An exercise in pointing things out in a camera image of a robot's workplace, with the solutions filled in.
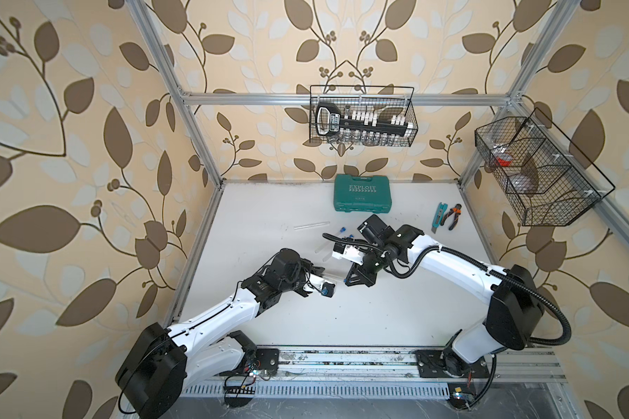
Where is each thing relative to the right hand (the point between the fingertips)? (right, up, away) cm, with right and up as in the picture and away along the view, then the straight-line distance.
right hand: (349, 279), depth 78 cm
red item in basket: (+50, +36, +4) cm, 61 cm away
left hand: (-10, +5, +3) cm, 11 cm away
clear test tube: (-6, +12, -8) cm, 15 cm away
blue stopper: (0, +13, +24) cm, 27 cm away
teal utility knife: (+40, +18, +29) cm, 53 cm away
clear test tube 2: (-14, +14, +28) cm, 34 cm away
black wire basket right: (+56, +30, -5) cm, 64 cm away
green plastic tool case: (+9, +28, +33) cm, 44 cm away
